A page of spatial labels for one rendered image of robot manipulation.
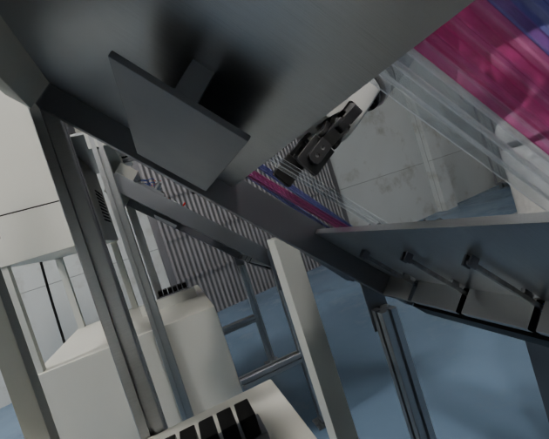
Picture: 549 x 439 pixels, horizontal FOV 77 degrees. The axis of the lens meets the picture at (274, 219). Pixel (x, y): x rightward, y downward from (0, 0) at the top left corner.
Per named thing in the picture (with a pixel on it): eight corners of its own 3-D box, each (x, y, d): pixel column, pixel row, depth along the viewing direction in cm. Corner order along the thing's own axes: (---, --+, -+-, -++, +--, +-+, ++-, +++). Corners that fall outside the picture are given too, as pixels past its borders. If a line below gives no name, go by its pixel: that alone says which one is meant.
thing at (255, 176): (403, 267, 64) (406, 260, 64) (408, 268, 63) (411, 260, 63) (146, 118, 52) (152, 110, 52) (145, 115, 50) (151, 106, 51)
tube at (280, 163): (450, 273, 53) (452, 266, 54) (457, 273, 52) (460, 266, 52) (142, 87, 41) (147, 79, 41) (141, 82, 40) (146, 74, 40)
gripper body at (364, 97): (325, 81, 54) (284, 133, 51) (361, 46, 44) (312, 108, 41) (359, 114, 55) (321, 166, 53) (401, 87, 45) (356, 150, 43)
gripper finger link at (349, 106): (338, 108, 47) (315, 138, 46) (369, 86, 40) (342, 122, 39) (344, 113, 47) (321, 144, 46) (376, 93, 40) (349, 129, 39)
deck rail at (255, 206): (381, 294, 73) (392, 268, 74) (387, 296, 71) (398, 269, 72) (38, 108, 56) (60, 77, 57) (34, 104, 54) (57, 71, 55)
